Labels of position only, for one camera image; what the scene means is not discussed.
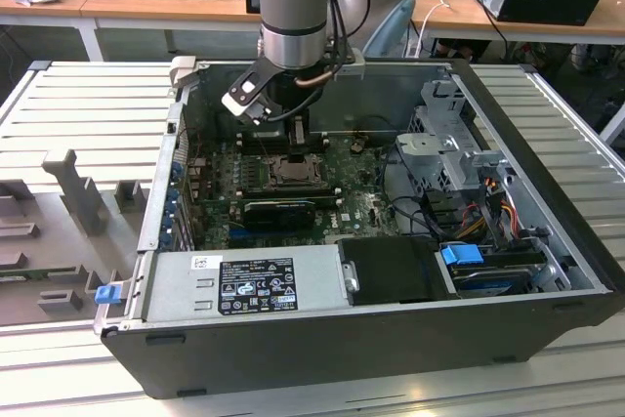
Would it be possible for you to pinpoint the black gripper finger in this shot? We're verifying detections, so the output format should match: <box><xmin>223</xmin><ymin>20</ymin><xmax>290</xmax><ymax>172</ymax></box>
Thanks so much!
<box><xmin>286</xmin><ymin>113</ymin><xmax>313</xmax><ymax>165</ymax></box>

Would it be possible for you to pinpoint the silver CPU green edge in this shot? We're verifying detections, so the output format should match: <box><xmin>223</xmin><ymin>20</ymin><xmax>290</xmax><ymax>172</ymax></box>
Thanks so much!
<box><xmin>280</xmin><ymin>162</ymin><xmax>314</xmax><ymax>185</ymax></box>

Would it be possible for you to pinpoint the metal socket cover frame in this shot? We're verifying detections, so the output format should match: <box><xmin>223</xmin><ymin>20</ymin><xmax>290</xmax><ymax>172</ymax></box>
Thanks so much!
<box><xmin>267</xmin><ymin>155</ymin><xmax>323</xmax><ymax>188</ymax></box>

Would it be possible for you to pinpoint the CPU socket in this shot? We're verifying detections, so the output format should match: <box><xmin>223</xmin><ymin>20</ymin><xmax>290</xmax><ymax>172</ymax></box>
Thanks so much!
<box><xmin>263</xmin><ymin>152</ymin><xmax>327</xmax><ymax>189</ymax></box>

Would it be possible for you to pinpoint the black graphics card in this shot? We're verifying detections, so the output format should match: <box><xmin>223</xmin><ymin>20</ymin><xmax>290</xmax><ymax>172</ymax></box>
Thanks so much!
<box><xmin>242</xmin><ymin>199</ymin><xmax>316</xmax><ymax>232</ymax></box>

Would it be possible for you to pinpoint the green motherboard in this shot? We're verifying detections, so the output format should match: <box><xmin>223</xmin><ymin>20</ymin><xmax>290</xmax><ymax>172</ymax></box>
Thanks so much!
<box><xmin>187</xmin><ymin>136</ymin><xmax>431</xmax><ymax>250</ymax></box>

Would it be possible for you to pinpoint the grey case latch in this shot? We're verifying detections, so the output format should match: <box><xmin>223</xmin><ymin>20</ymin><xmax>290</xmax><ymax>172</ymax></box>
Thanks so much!
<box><xmin>168</xmin><ymin>55</ymin><xmax>212</xmax><ymax>92</ymax></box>

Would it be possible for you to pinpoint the silver metal drive cage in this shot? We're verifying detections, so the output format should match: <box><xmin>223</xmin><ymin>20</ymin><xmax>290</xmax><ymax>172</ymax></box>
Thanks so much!
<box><xmin>394</xmin><ymin>78</ymin><xmax>519</xmax><ymax>193</ymax></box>

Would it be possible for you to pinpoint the black plastic shroud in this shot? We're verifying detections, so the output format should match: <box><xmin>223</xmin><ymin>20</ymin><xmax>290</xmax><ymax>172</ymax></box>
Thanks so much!
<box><xmin>336</xmin><ymin>235</ymin><xmax>460</xmax><ymax>306</ymax></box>

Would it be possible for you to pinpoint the silver power supply unit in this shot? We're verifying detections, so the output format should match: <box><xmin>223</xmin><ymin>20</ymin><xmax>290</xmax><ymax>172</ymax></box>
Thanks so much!
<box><xmin>124</xmin><ymin>245</ymin><xmax>351</xmax><ymax>323</ymax></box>

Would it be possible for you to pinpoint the hard disk blue carrier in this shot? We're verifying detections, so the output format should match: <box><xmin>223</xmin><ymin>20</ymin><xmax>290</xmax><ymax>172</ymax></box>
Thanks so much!
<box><xmin>438</xmin><ymin>243</ymin><xmax>536</xmax><ymax>299</ymax></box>

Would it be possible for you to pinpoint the black open PC case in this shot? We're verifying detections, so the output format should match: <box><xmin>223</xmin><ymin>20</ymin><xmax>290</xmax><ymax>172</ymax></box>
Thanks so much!
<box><xmin>92</xmin><ymin>58</ymin><xmax>625</xmax><ymax>401</ymax></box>

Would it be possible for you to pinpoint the blue plastic latch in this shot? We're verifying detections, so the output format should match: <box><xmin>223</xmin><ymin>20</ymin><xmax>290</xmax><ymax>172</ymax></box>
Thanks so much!
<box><xmin>96</xmin><ymin>284</ymin><xmax>121</xmax><ymax>305</ymax></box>

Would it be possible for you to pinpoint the grey parts rack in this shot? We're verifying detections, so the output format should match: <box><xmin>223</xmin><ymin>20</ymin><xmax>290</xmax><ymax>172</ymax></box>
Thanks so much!
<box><xmin>0</xmin><ymin>147</ymin><xmax>152</xmax><ymax>328</ymax></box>

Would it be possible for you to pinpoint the green RAM stick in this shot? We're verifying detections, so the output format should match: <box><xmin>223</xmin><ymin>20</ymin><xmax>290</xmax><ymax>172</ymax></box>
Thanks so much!
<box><xmin>0</xmin><ymin>268</ymin><xmax>79</xmax><ymax>285</ymax></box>

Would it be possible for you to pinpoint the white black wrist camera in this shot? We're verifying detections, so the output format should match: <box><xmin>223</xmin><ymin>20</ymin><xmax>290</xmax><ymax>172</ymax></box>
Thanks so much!
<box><xmin>220</xmin><ymin>58</ymin><xmax>285</xmax><ymax>128</ymax></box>

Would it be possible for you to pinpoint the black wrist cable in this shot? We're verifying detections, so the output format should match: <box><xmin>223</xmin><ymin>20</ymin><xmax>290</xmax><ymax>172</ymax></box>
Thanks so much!
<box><xmin>263</xmin><ymin>0</ymin><xmax>354</xmax><ymax>123</ymax></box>

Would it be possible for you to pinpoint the yellow red wire bundle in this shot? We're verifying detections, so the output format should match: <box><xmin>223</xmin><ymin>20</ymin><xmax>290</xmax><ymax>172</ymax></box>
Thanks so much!
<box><xmin>458</xmin><ymin>199</ymin><xmax>520</xmax><ymax>242</ymax></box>

